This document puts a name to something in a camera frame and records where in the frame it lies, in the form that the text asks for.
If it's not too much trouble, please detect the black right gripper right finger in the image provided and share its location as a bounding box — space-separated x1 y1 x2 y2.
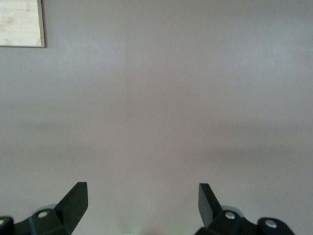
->
195 183 294 235

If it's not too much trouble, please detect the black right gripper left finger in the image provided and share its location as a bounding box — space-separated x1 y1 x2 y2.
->
0 182 88 235

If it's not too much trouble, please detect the bamboo cutting board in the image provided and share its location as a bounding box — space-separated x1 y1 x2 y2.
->
0 0 46 48

